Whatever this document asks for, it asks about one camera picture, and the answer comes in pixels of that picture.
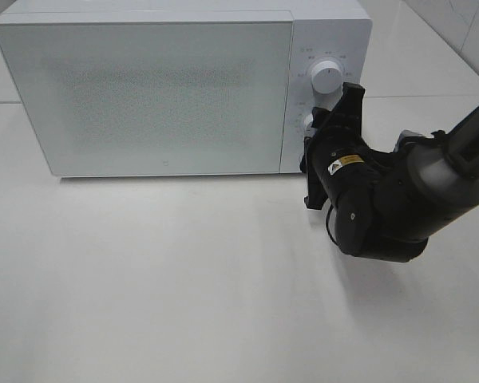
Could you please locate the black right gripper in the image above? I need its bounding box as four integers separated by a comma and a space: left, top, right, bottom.
301, 82, 370, 211

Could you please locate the white microwave knob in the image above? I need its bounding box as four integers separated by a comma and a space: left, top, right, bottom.
309, 59, 343, 94
303, 114, 315, 137

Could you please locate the white microwave door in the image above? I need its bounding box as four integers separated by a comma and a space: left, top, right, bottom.
0, 22, 291, 176

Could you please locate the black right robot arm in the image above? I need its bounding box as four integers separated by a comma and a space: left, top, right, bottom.
300, 82, 479, 263

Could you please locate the white microwave oven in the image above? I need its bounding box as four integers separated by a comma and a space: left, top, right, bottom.
0, 1, 373, 178

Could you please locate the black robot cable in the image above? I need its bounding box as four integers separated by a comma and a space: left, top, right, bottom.
323, 205, 338, 247

